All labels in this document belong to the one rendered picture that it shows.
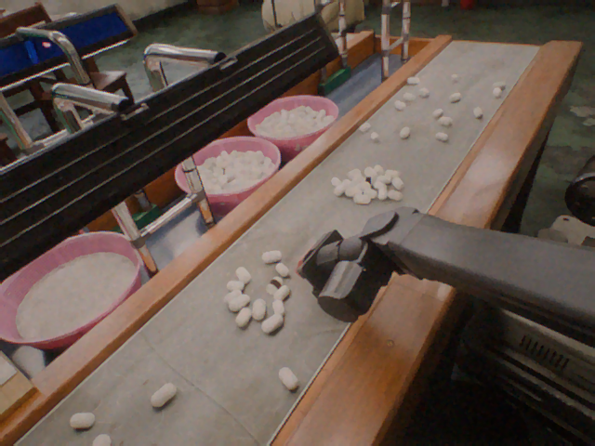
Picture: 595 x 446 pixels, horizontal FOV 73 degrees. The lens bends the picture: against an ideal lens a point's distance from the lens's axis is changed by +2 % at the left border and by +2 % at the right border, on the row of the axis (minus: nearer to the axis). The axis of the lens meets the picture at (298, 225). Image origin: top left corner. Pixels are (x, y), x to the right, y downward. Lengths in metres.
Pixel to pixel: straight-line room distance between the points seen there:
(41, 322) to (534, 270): 0.78
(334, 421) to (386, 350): 0.12
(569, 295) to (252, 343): 0.47
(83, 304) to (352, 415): 0.54
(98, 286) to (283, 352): 0.41
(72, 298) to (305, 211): 0.48
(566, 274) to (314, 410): 0.36
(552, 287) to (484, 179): 0.62
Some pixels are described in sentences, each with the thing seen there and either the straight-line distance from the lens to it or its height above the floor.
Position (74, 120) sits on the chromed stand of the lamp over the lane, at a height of 1.07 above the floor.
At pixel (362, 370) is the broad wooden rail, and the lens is 0.58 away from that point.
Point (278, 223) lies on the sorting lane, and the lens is 0.84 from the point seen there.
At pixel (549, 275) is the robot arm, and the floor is 1.06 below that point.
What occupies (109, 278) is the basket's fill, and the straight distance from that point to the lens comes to 0.88.
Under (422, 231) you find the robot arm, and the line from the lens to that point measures 0.44.
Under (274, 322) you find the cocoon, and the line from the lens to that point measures 0.64.
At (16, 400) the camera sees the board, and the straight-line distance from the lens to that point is 0.73.
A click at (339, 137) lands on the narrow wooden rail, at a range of 1.06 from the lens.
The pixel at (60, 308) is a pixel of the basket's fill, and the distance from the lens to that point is 0.87.
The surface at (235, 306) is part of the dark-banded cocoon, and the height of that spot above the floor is 0.76.
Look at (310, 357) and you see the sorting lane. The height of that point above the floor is 0.74.
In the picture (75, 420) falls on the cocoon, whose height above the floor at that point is 0.76.
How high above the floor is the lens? 1.27
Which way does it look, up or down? 41 degrees down
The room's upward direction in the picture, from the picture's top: 9 degrees counter-clockwise
